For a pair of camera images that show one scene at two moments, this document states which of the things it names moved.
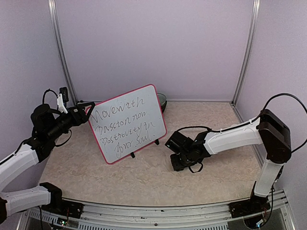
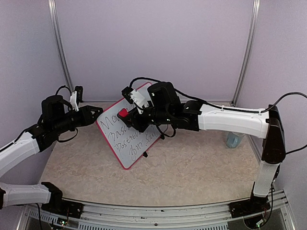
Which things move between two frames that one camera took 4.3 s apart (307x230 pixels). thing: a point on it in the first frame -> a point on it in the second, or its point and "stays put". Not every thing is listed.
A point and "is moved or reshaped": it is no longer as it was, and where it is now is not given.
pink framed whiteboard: x=125 y=123 is moved or reshaped
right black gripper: x=176 y=165 -> x=136 y=123
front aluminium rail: x=215 y=216 stays put
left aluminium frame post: x=52 y=4 stays put
